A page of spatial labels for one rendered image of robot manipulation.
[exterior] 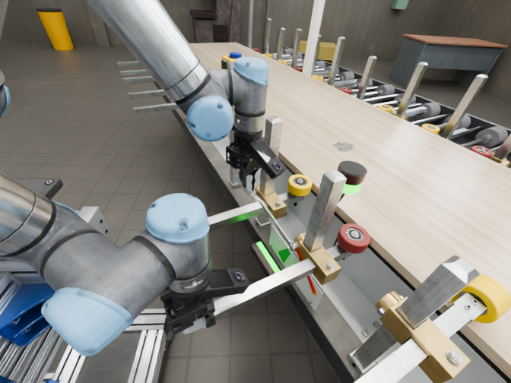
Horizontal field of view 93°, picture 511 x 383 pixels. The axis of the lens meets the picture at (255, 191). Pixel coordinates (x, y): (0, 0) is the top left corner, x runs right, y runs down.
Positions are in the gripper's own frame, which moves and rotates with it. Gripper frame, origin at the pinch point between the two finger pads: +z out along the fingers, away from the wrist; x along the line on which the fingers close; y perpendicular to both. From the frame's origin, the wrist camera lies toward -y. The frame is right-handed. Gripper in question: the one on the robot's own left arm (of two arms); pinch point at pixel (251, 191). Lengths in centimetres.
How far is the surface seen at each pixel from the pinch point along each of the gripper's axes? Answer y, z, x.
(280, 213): -7.4, 8.0, -6.2
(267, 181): 0.0, -0.3, -7.3
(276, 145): -0.6, -12.8, -8.9
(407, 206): -36.5, 2.2, -32.2
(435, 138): -32, 2, -92
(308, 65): 68, -4, -135
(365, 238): -32.3, 1.6, -9.5
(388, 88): 17, 8, -177
